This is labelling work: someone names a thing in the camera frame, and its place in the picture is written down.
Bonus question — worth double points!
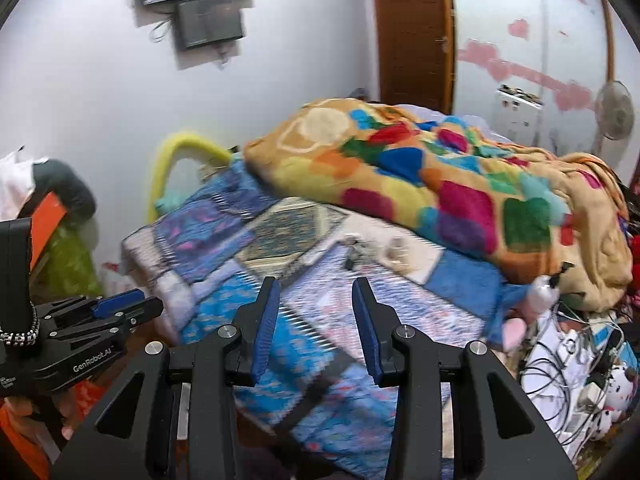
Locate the frosted sliding door pink hearts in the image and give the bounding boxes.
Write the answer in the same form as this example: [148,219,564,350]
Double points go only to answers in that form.
[535,0,615,156]
[448,0,576,133]

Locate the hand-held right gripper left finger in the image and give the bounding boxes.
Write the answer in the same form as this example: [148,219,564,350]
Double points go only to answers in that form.
[50,276,282,480]

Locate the dark grey cushion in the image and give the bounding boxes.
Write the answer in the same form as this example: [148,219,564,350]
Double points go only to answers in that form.
[31,158,97,221]

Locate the braided wrist strap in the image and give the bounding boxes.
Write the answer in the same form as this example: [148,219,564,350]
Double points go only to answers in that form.
[0,305,40,348]

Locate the green patterned bag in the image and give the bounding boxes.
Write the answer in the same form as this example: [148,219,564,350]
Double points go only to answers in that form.
[37,225,106,301]

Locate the blue patchwork bedspread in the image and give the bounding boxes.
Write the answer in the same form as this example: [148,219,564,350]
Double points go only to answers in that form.
[122,160,506,476]

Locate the small dark keychain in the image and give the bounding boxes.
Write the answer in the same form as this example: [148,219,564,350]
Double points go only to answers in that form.
[344,237,366,268]

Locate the spotted cow plush toy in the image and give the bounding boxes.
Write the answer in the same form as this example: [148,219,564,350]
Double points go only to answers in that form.
[597,365,633,436]

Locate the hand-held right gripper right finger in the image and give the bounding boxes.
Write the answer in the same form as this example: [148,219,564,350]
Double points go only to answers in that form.
[351,277,578,480]

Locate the brown wooden door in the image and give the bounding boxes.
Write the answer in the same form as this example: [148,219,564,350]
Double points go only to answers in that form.
[371,0,456,113]

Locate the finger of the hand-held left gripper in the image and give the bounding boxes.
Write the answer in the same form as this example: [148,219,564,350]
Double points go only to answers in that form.
[55,297,165,356]
[50,289,148,326]

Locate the standing fan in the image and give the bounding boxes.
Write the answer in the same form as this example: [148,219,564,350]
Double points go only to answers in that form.
[594,80,635,142]

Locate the small white cabinet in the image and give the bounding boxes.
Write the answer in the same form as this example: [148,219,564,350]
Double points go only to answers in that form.
[495,84,546,133]

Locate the colourful patch fleece blanket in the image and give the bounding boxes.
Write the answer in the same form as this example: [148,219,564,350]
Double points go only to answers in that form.
[243,97,632,311]

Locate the white cloth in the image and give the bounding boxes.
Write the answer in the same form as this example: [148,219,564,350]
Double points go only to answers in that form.
[0,147,38,211]

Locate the orange plastic bag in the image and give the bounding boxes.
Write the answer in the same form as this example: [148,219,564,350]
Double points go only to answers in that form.
[0,400,56,480]

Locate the brown wooden wardrobe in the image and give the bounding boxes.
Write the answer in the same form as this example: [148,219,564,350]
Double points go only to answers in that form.
[371,0,621,156]

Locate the yellow foam tube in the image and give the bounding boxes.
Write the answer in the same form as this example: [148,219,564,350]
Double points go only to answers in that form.
[147,131,233,223]

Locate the tangle of black cables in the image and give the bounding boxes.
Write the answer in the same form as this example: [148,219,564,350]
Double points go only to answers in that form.
[520,305,626,456]

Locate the orange box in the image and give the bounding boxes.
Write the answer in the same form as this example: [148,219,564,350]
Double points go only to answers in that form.
[27,192,71,271]

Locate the white pump bottle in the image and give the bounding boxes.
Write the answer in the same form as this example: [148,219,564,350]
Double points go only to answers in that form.
[522,262,573,318]

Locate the pink cup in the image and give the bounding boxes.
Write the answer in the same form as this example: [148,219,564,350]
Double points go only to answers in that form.
[502,317,528,351]

